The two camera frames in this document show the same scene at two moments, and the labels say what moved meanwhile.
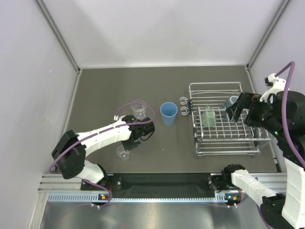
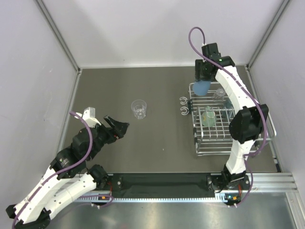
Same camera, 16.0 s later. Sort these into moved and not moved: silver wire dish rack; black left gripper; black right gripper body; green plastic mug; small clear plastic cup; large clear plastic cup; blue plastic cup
Moved: blue plastic cup; small clear plastic cup; black right gripper body; black left gripper
Not moved: large clear plastic cup; silver wire dish rack; green plastic mug
